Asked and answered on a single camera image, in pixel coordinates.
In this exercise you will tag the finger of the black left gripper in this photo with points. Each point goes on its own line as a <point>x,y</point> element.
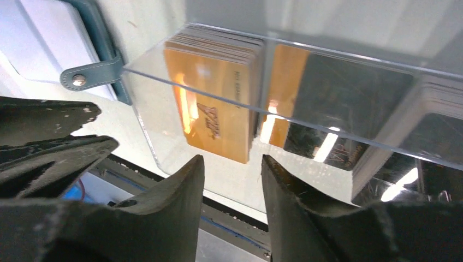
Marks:
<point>30,120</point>
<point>46,169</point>

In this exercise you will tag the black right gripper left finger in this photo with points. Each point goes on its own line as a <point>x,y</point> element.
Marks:
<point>160,224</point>

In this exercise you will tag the clear acrylic card tray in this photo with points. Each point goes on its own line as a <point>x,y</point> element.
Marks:
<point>155,107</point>

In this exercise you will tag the black credit card stack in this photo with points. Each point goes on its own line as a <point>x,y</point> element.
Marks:
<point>372,110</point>

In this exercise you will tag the blue leather card holder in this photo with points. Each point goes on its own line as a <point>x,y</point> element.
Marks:
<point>65,43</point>

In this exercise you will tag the gold credit card stack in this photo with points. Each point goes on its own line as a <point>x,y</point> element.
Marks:
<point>218,87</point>

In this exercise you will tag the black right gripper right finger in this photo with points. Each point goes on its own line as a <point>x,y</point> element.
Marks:
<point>305,224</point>

